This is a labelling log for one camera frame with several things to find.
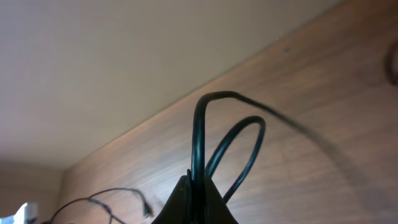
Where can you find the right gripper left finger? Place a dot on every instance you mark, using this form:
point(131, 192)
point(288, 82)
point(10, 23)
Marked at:
point(178, 208)

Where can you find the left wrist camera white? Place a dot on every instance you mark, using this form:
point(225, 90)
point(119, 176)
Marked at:
point(28, 213)

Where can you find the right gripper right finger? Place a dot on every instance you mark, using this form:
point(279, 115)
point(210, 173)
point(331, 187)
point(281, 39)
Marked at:
point(216, 211)

